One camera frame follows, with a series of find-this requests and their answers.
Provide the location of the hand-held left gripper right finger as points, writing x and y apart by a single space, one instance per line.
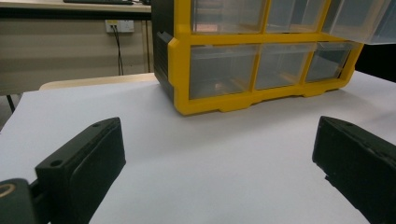
361 165

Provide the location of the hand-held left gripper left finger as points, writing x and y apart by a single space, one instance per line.
77 168

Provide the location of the light wooden table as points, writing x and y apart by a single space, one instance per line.
93 81

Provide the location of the clear plastic drawer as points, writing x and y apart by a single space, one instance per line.
227 15
358 18
221 71
292 15
280 65

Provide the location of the yellow black drawer cabinet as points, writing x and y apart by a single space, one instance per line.
180 77

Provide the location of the black keyboard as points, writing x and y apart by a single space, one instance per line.
96 1

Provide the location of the white wall socket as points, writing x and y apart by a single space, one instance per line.
124 26

